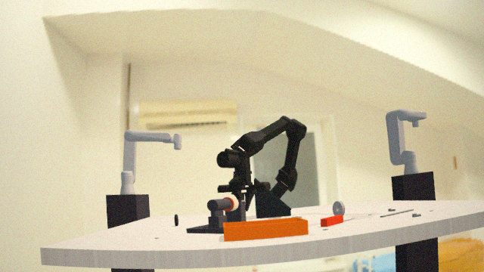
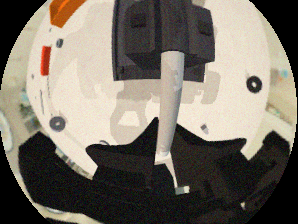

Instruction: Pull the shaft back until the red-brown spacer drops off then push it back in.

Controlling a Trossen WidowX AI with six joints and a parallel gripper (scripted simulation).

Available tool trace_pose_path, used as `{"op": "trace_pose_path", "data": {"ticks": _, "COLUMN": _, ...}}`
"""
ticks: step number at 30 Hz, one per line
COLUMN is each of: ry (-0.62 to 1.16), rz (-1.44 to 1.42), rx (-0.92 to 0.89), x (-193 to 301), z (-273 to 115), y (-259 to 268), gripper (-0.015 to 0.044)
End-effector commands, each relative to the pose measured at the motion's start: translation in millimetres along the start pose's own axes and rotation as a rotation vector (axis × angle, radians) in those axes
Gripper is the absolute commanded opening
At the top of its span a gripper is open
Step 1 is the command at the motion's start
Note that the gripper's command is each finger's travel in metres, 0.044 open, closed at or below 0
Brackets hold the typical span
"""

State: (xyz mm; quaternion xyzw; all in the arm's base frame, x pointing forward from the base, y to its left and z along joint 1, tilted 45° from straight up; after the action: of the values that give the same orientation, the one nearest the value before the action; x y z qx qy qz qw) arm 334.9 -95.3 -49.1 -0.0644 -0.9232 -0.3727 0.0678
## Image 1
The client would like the orange rectangular box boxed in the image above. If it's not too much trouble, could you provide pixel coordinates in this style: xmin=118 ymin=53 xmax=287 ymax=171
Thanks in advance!
xmin=224 ymin=218 xmax=309 ymax=242

